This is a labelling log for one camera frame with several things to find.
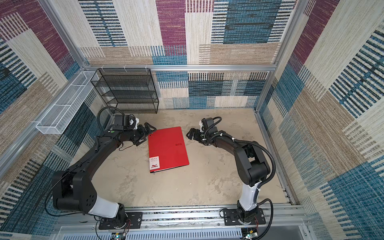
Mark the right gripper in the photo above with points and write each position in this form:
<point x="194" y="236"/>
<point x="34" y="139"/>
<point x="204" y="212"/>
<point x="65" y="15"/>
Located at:
<point x="196" y="137"/>

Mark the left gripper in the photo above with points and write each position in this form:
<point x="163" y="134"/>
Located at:
<point x="143" y="134"/>

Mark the red folder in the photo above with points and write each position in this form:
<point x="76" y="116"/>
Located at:
<point x="167" y="150"/>

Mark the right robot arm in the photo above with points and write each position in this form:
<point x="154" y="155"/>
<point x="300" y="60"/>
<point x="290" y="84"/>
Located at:
<point x="255" y="164"/>

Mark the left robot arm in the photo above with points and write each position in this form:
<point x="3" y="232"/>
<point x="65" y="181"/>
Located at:
<point x="72" y="190"/>

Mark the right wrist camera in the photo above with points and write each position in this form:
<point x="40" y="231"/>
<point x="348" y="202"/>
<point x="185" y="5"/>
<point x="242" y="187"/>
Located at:
<point x="205" y="124"/>

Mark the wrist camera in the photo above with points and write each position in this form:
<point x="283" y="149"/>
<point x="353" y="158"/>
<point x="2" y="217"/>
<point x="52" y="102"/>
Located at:
<point x="126" y="122"/>
<point x="205" y="124"/>

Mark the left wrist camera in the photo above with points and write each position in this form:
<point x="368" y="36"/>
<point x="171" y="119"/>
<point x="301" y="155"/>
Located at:
<point x="126" y="122"/>

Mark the black wire shelf rack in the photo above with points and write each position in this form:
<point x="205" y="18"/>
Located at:
<point x="130" y="90"/>

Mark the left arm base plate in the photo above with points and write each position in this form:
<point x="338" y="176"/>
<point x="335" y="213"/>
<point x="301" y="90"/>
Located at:
<point x="131" y="220"/>

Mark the white mesh wall basket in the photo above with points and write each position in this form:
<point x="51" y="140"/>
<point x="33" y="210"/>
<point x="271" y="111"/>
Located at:
<point x="61" y="113"/>

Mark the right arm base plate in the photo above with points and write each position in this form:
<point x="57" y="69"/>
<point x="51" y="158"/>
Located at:
<point x="237" y="217"/>

